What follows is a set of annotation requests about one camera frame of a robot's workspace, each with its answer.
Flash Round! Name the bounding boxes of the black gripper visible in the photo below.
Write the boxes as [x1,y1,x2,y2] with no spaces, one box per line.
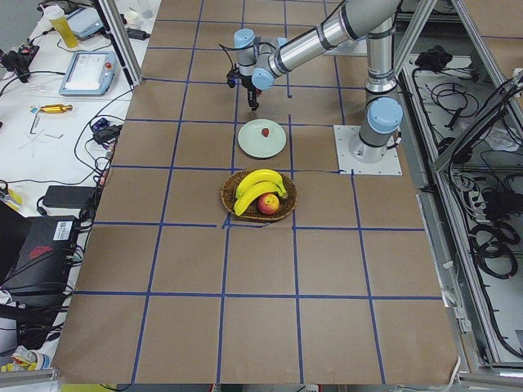
[226,69,261,111]

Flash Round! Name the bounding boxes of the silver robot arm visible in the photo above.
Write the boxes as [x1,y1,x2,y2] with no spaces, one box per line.
[223,0,404,164]

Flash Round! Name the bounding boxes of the light green plate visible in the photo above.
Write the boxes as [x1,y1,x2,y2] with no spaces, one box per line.
[238,119,287,158]

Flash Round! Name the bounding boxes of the yellow banana bunch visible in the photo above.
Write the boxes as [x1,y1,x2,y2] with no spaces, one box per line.
[234,169,287,216]

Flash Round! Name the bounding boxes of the woven wicker basket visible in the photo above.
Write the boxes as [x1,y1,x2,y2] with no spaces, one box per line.
[221,169,297,222]

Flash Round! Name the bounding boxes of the red yellow apple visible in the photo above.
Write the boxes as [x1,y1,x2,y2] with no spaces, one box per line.
[257,194,280,216]

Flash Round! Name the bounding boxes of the small black adapter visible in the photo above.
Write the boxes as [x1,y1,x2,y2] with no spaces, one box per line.
[126,28,150,41]

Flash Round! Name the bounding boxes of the white paper cup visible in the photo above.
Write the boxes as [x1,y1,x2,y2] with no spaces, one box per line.
[123,10,141,29]

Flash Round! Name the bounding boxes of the near blue teach pendant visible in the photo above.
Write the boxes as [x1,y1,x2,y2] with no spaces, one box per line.
[59,51,118,96]

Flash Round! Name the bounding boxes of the blue teach pendant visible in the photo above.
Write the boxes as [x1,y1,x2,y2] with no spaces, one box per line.
[59,51,118,96]
[66,7,104,40]

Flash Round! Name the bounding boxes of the far blue teach pendant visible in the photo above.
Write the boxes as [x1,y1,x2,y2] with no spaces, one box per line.
[66,7,104,40]

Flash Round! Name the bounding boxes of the black cloth bundle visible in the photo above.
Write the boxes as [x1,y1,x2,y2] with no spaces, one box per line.
[414,45,453,72]

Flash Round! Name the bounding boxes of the gold metal cylinder tool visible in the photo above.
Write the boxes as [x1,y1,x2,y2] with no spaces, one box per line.
[38,104,73,114]

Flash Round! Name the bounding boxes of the yellow drink bottle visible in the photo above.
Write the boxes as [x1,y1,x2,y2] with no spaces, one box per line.
[43,5,78,48]

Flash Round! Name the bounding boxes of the black power adapter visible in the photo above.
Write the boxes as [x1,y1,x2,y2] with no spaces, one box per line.
[42,185,95,209]

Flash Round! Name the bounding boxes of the black computer box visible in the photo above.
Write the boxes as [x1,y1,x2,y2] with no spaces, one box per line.
[0,202,83,295]

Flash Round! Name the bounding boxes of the aluminium frame post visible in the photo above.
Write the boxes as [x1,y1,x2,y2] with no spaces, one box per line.
[92,0,143,87]

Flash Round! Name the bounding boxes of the coiled black cables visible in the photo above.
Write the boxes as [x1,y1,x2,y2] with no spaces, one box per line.
[467,222,521,281]

